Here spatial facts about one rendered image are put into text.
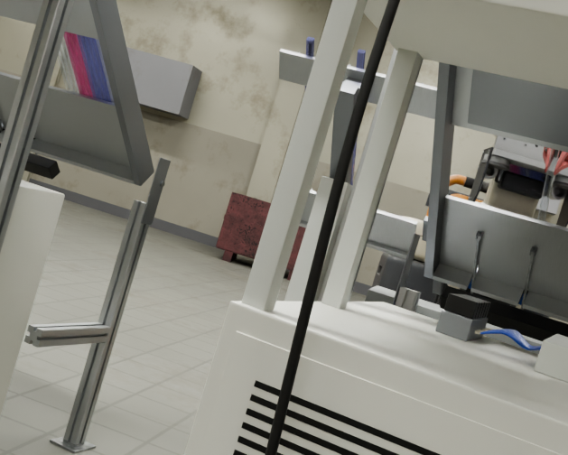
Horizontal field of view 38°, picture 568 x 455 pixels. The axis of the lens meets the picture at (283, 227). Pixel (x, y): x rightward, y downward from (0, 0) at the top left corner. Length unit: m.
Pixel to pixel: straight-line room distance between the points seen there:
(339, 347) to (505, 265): 0.92
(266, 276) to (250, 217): 7.38
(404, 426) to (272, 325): 0.18
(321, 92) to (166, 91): 8.75
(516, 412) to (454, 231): 0.93
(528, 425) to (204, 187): 8.97
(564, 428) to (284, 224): 0.36
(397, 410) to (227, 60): 9.11
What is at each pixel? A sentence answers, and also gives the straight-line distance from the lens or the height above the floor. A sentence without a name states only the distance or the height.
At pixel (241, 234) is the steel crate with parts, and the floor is 0.31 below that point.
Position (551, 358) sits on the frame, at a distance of 1.20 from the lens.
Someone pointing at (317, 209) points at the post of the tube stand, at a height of 0.75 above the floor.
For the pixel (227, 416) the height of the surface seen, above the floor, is 0.50.
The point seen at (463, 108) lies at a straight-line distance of 1.55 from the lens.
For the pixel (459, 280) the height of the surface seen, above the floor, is 0.69.
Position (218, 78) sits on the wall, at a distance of 9.87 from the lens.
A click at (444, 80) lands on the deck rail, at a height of 1.03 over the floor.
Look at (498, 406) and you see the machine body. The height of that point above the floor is 0.61.
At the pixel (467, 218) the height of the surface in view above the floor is 0.82.
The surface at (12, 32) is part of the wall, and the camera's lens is 11.03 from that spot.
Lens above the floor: 0.74
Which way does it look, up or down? 2 degrees down
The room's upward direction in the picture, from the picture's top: 17 degrees clockwise
